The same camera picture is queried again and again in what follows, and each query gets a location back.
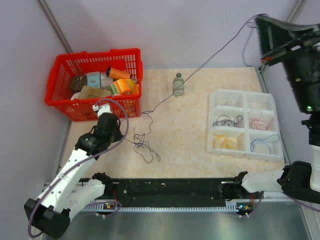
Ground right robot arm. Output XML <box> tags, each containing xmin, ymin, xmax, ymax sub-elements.
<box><xmin>233</xmin><ymin>14</ymin><xmax>320</xmax><ymax>204</ymax></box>

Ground red plastic basket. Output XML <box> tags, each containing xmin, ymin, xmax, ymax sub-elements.
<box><xmin>44</xmin><ymin>48</ymin><xmax>143</xmax><ymax>122</ymax></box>

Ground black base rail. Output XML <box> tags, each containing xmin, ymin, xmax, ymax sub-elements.
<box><xmin>74</xmin><ymin>177</ymin><xmax>263</xmax><ymax>208</ymax></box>

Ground grey white box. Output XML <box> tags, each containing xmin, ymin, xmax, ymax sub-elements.
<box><xmin>100</xmin><ymin>72</ymin><xmax>114</xmax><ymax>89</ymax></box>

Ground white compartment tray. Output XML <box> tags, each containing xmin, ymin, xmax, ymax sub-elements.
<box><xmin>205</xmin><ymin>89</ymin><xmax>284</xmax><ymax>162</ymax></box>

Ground blue cable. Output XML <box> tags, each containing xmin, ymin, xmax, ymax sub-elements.
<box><xmin>249</xmin><ymin>134</ymin><xmax>281</xmax><ymax>154</ymax></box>

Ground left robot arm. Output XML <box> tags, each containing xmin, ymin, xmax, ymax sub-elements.
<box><xmin>24</xmin><ymin>110</ymin><xmax>124</xmax><ymax>239</ymax></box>

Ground teal small box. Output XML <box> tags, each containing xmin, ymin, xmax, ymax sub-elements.
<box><xmin>86</xmin><ymin>71</ymin><xmax>101</xmax><ymax>89</ymax></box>

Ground pink cable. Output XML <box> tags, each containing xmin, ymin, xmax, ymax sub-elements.
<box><xmin>247</xmin><ymin>109</ymin><xmax>275</xmax><ymax>131</ymax></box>

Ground brown cardboard box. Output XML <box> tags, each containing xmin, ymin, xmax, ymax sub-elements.
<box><xmin>77</xmin><ymin>85</ymin><xmax>112</xmax><ymax>100</ymax></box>

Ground orange striped sponge pack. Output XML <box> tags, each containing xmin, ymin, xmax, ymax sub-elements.
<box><xmin>108</xmin><ymin>78</ymin><xmax>140</xmax><ymax>96</ymax></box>

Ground dark cables in tray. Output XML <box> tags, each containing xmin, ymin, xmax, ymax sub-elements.
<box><xmin>212</xmin><ymin>114</ymin><xmax>244</xmax><ymax>128</ymax></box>

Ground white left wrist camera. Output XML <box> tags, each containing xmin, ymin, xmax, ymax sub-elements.
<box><xmin>92</xmin><ymin>103</ymin><xmax>113</xmax><ymax>118</ymax></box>

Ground orange cylinder tube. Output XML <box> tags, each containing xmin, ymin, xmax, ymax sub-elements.
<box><xmin>106</xmin><ymin>67</ymin><xmax>131</xmax><ymax>80</ymax></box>

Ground yellow cable in tray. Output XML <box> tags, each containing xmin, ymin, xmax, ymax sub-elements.
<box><xmin>212</xmin><ymin>134</ymin><xmax>240</xmax><ymax>149</ymax></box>

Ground brown round cookie pack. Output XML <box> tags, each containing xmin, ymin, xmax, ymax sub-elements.
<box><xmin>69</xmin><ymin>74</ymin><xmax>88</xmax><ymax>93</ymax></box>

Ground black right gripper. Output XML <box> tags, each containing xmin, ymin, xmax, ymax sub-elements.
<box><xmin>252</xmin><ymin>15</ymin><xmax>320</xmax><ymax>114</ymax></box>

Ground clear glass bottle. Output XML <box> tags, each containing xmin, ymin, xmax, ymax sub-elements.
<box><xmin>172</xmin><ymin>72</ymin><xmax>185</xmax><ymax>97</ymax></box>

